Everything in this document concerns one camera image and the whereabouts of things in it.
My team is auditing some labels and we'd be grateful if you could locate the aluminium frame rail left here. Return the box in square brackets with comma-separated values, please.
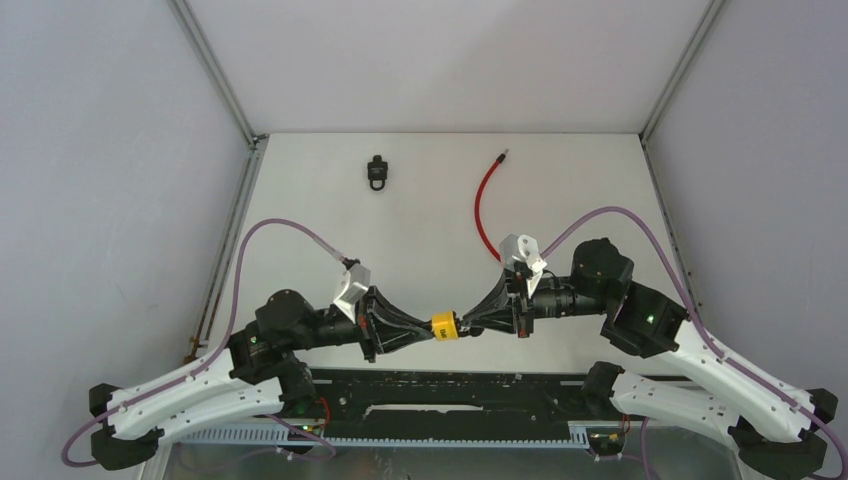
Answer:
[135, 0, 270, 480]

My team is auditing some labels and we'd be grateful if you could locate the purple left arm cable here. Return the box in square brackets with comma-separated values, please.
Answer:
[60, 218, 352, 469]

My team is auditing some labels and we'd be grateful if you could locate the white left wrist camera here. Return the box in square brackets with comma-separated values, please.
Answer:
[332, 263, 371, 322]

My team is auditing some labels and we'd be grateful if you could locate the aluminium frame rail right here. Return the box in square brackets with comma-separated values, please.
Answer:
[644, 1, 740, 347]

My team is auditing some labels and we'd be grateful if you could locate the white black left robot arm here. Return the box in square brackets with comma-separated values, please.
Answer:
[89, 287, 435, 471]

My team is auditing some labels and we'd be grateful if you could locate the black padlock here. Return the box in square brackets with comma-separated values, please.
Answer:
[366, 155, 389, 192]

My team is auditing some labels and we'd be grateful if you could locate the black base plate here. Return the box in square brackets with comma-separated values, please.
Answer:
[186, 369, 641, 448]

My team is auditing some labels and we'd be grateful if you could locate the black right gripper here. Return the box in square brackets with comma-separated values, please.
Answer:
[462, 266, 610, 338]

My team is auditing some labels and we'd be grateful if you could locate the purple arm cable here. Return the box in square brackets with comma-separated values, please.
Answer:
[539, 205, 848, 480]
[60, 218, 352, 469]

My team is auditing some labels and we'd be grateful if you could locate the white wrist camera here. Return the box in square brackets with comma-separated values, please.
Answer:
[499, 234, 547, 297]
[332, 263, 371, 322]

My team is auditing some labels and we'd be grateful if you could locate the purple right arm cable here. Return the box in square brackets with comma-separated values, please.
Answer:
[539, 205, 848, 480]

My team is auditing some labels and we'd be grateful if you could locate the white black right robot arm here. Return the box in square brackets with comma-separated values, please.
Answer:
[457, 235, 838, 479]

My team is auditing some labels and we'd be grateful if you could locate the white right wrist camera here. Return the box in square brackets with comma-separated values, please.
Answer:
[499, 234, 547, 297]

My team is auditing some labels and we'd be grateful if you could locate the yellow padlock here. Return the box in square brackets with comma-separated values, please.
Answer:
[430, 311, 460, 341]

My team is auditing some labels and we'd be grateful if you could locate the aluminium frame rail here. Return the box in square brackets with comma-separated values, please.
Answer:
[644, 1, 740, 347]
[135, 0, 270, 480]

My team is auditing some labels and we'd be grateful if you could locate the red cable lock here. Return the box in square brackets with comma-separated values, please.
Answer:
[473, 149, 509, 262]

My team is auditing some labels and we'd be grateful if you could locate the key bunch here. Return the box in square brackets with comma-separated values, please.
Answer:
[458, 323, 485, 338]

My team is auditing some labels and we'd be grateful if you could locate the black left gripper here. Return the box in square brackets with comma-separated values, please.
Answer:
[289, 284, 432, 362]

